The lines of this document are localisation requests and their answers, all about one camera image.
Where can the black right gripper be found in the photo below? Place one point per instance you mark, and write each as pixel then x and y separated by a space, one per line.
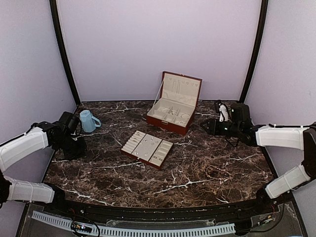
pixel 213 124

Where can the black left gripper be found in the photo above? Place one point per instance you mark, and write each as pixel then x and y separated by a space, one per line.
pixel 80 153

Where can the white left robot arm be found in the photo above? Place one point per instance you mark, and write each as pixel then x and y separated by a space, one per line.
pixel 63 134

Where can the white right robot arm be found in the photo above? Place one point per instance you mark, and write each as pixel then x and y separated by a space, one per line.
pixel 299 137

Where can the red open jewelry box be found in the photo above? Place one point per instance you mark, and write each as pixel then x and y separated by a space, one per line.
pixel 175 104

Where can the red jewelry tray insert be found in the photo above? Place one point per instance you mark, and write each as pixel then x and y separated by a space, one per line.
pixel 147 149

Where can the light blue ceramic mug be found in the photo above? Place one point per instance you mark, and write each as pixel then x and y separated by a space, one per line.
pixel 88 121

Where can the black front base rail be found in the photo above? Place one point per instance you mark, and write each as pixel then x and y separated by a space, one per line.
pixel 239 211

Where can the white slotted cable duct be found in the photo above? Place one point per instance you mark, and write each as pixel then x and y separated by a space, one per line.
pixel 133 229

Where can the black corner frame post right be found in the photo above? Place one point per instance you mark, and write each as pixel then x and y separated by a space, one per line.
pixel 255 51

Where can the black corner frame post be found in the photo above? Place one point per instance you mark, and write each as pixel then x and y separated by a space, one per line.
pixel 255 51
pixel 62 51

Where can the black corner frame post left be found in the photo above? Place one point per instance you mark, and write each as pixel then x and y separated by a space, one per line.
pixel 62 51

